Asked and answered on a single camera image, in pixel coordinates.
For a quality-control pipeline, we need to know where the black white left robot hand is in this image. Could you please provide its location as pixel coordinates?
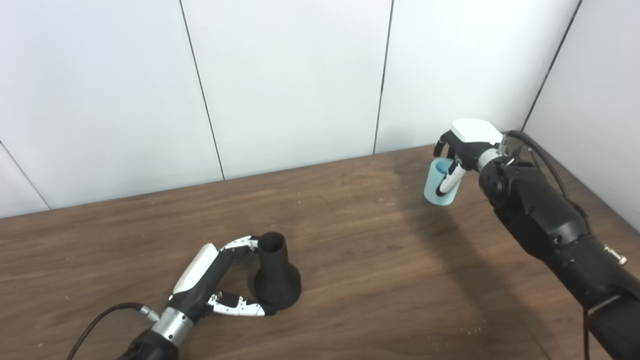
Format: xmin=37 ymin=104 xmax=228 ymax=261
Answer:
xmin=167 ymin=235 xmax=277 ymax=321

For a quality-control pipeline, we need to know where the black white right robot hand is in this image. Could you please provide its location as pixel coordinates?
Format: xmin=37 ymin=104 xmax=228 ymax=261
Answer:
xmin=433 ymin=118 xmax=505 ymax=197

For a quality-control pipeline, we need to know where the light-blue hose piece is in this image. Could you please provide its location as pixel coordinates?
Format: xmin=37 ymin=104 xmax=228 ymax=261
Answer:
xmin=424 ymin=159 xmax=463 ymax=206

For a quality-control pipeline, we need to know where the black flared nozzle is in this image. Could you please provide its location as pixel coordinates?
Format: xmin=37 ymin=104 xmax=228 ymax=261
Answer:
xmin=254 ymin=231 xmax=302 ymax=310

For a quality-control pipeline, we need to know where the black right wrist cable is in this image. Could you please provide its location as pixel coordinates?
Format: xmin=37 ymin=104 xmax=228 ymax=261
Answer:
xmin=497 ymin=130 xmax=591 ymax=221

